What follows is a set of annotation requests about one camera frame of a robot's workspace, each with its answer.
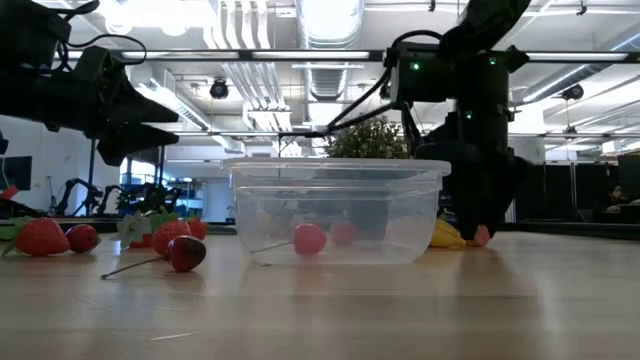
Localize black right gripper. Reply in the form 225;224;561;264
414;44;531;241

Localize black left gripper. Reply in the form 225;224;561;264
44;47;180;168

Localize yellow toy banana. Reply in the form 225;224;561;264
429;218;467;249

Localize pink toy peach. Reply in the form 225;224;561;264
467;224;495;248
329;222;359;246

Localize red strawberry green leaves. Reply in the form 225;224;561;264
149;209;194;257

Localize small red toy strawberry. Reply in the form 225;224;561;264
185;215;209;242

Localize clear plastic tupperware container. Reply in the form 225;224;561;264
222;157;452;266

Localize red toy cherry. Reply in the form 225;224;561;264
64;223;102;254

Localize dark red stemmed cherry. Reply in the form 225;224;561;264
99;234;208;280

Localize large red toy strawberry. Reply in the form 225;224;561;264
0;215;71;258

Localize green plant in black pot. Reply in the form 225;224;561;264
323;116;412;160

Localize black partition panels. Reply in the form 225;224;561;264
514;162;620;224

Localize person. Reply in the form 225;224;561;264
603;183;630;214

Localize pink stemmed toy cherry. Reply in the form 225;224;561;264
249;223;329;256

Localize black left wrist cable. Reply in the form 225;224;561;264
52;0;149;71

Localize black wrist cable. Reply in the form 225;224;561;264
279;29;444;141
52;0;149;71

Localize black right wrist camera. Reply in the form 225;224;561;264
388;41;454;110

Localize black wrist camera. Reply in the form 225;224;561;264
0;0;72;71
388;41;454;110

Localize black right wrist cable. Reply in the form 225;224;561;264
279;29;444;141

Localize dark wall monitor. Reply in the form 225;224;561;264
0;155;34;191

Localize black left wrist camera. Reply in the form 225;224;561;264
0;0;72;71

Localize silver ventilation duct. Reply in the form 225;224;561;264
294;0;367;101

